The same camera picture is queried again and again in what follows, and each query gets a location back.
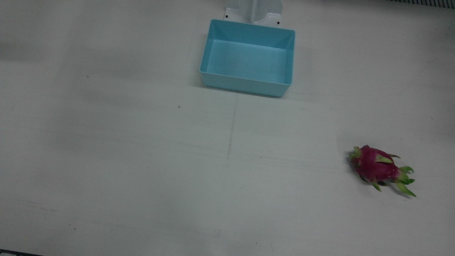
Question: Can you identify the pink dragon fruit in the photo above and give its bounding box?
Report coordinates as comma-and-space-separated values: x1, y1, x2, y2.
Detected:
349, 145, 417, 197

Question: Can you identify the white aluminium camera post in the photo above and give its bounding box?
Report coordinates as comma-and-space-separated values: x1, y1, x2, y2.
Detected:
224, 0, 284, 26

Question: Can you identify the black ribbed strip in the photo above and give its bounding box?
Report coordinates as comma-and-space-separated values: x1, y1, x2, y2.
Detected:
386, 0, 455, 8

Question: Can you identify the light blue plastic bin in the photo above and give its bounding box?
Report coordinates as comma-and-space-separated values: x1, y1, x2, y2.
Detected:
199, 19, 296, 98

